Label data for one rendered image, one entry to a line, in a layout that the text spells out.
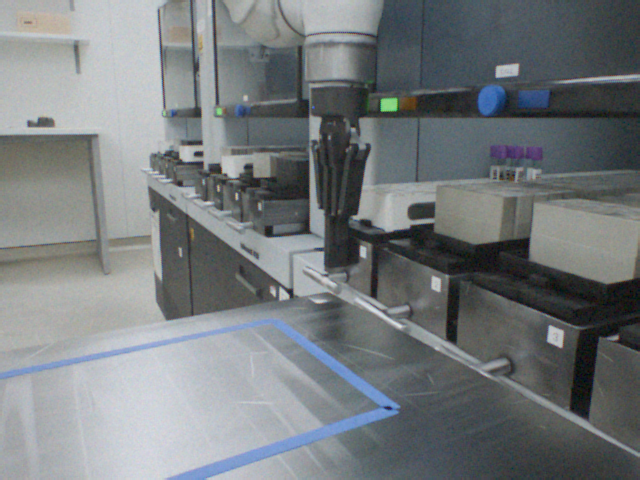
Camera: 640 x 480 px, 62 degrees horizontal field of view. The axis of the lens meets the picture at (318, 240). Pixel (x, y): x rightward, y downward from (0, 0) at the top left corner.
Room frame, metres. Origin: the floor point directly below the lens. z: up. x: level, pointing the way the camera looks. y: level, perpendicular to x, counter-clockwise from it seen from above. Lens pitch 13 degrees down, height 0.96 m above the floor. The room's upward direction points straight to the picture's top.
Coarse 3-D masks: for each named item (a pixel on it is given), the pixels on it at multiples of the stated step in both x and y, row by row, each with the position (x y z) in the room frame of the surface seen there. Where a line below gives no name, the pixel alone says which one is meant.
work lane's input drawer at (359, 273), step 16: (352, 224) 0.74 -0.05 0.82; (368, 224) 0.72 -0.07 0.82; (352, 240) 0.70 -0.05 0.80; (368, 240) 0.68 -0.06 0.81; (384, 240) 0.68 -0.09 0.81; (352, 256) 0.70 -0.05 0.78; (368, 256) 0.66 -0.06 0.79; (304, 272) 0.74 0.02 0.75; (336, 272) 0.71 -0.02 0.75; (352, 272) 0.70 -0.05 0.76; (368, 272) 0.66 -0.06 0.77; (336, 288) 0.66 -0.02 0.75; (368, 288) 0.66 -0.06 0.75
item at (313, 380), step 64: (192, 320) 0.36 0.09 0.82; (256, 320) 0.36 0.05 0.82; (320, 320) 0.36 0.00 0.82; (0, 384) 0.27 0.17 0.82; (64, 384) 0.27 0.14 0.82; (128, 384) 0.27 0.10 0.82; (192, 384) 0.27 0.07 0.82; (256, 384) 0.27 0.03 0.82; (320, 384) 0.27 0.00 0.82; (384, 384) 0.27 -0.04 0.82; (448, 384) 0.27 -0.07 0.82; (0, 448) 0.21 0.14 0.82; (64, 448) 0.21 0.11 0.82; (128, 448) 0.21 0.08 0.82; (192, 448) 0.21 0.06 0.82; (256, 448) 0.21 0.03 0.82; (320, 448) 0.21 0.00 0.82; (384, 448) 0.21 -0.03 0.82; (448, 448) 0.21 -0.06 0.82; (512, 448) 0.21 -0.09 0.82; (576, 448) 0.21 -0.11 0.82
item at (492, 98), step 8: (488, 88) 0.56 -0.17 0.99; (496, 88) 0.55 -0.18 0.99; (480, 96) 0.57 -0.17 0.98; (488, 96) 0.56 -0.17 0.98; (496, 96) 0.55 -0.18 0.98; (504, 96) 0.55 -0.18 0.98; (480, 104) 0.57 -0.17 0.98; (488, 104) 0.56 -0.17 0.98; (496, 104) 0.55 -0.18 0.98; (504, 104) 0.55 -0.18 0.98; (488, 112) 0.56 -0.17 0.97; (496, 112) 0.55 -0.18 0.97
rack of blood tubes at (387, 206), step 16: (368, 192) 0.74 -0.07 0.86; (384, 192) 0.71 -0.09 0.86; (400, 192) 0.72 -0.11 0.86; (416, 192) 0.71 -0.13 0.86; (432, 192) 0.72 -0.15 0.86; (368, 208) 0.74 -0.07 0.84; (384, 208) 0.70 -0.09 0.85; (400, 208) 0.70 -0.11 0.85; (416, 208) 0.83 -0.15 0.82; (432, 208) 0.84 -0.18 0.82; (384, 224) 0.70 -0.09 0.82; (400, 224) 0.70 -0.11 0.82; (416, 224) 0.71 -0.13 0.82
